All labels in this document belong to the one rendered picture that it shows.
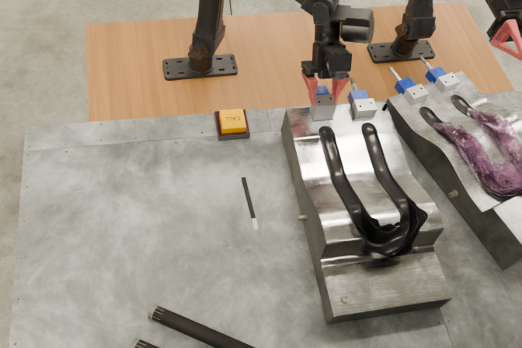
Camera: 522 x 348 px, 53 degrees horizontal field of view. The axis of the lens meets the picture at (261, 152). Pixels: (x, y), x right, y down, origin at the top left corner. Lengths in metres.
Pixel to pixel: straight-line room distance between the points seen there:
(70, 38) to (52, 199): 1.54
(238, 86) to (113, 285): 0.61
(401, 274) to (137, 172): 0.64
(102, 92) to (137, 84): 0.09
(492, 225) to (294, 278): 0.47
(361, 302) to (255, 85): 0.65
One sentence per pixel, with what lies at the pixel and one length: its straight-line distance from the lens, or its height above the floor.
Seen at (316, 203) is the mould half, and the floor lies 0.92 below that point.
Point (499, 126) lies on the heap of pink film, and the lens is 1.41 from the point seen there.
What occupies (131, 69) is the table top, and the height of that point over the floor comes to 0.80.
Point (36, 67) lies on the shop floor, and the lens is 2.61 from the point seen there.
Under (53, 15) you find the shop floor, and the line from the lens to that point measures 2.84.
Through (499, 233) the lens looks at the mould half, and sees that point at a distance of 1.30.
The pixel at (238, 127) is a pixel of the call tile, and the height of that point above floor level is 0.84.
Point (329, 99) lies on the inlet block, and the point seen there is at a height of 0.94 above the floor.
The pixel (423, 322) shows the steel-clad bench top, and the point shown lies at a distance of 1.22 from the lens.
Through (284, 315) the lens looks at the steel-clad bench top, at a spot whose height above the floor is 0.80.
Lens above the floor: 1.88
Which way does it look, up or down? 56 degrees down
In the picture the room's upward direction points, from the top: 12 degrees clockwise
